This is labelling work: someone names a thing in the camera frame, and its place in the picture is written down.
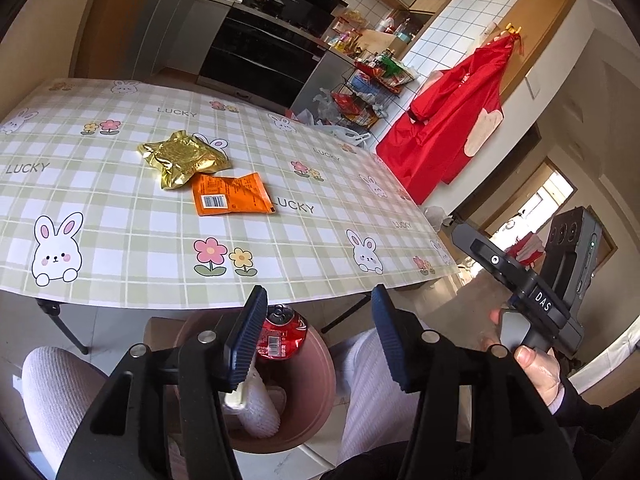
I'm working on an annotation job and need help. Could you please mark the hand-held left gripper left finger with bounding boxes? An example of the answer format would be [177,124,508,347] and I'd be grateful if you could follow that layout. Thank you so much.
[55,285,268,480]

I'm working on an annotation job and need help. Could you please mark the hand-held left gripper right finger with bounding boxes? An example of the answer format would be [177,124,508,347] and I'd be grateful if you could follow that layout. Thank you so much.
[371,284,583,480]

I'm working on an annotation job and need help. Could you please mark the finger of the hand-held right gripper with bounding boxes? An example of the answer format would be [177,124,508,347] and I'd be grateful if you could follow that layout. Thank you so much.
[451,221,531,291]

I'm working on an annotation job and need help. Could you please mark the red soda can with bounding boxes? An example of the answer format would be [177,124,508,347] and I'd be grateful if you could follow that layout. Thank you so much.
[255,305,308,361]

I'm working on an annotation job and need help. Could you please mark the white foam fruit net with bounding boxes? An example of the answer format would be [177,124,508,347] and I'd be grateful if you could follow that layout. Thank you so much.
[240,370,282,437]

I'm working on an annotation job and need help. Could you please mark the brown round trash bin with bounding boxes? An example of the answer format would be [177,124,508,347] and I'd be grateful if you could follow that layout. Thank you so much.
[172,307,337,453]

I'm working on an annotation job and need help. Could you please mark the person's right forearm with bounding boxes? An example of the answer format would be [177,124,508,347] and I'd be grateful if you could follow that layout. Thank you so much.
[547,377,636,480]

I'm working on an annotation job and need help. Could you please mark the person's right hand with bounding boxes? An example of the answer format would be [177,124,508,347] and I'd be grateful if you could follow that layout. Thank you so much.
[482,307,566,415]

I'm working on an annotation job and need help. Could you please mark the black table leg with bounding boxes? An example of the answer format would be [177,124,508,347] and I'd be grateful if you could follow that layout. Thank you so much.
[36,299,88,356]
[320,292,373,335]

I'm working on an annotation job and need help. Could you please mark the person's right leg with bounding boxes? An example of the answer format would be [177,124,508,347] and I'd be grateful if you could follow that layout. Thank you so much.
[337,330,436,467]

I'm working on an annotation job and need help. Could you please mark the person's leg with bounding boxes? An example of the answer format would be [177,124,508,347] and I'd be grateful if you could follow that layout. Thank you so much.
[337,330,436,467]
[21,346,117,480]

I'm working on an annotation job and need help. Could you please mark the red apron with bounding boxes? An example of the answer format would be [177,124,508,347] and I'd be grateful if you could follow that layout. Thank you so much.
[376,35,516,206]

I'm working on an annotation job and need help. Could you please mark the orange snack packet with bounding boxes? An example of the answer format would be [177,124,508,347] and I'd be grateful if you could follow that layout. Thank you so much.
[192,172,276,217]

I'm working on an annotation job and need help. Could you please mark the checked bunny print tablecloth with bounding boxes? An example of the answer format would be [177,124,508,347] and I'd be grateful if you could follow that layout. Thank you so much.
[0,77,461,310]

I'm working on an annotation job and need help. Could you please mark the white plastic bag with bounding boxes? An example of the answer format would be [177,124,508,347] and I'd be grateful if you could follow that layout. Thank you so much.
[310,87,376,147]

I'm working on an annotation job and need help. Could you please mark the gold foil wrapper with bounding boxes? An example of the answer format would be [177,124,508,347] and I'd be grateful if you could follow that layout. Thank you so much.
[137,131,232,191]

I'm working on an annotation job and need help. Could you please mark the person's left leg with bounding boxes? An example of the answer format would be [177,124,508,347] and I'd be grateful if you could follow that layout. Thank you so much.
[21,346,117,480]

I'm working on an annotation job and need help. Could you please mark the wooden counter box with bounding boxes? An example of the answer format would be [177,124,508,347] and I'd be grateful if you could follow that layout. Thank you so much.
[357,29,396,56]

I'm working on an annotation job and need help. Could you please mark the black built-in oven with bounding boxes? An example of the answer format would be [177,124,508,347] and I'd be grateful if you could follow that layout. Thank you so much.
[197,2,331,111]

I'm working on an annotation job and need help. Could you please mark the grey kitchen cabinets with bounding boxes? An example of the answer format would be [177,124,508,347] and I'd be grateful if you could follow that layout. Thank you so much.
[150,0,236,78]

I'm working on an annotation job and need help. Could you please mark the black wire storage rack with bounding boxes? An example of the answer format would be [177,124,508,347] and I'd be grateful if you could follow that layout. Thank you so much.
[330,57,418,128]

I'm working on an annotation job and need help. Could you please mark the wooden door frame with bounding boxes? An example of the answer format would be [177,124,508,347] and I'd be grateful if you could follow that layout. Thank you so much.
[70,0,171,81]

